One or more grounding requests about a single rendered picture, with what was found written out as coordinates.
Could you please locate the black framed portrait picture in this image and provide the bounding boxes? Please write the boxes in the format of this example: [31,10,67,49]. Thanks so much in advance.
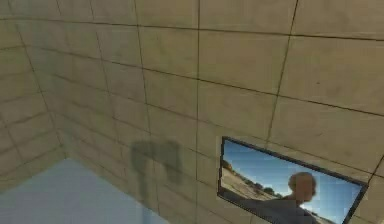
[216,135,369,224]

